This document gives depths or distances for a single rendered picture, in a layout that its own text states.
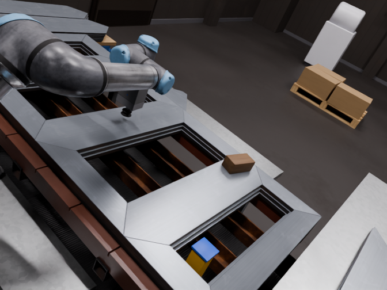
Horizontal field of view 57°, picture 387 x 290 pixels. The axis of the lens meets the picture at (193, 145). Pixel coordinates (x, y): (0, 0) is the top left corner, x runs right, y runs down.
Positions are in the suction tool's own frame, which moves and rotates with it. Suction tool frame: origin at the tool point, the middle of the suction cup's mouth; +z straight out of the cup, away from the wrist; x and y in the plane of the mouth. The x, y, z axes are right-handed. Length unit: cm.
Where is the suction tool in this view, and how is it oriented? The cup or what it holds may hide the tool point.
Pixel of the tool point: (125, 114)
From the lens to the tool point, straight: 142.1
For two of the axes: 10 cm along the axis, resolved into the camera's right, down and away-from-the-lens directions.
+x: -5.0, 3.0, -8.2
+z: -3.6, 7.9, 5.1
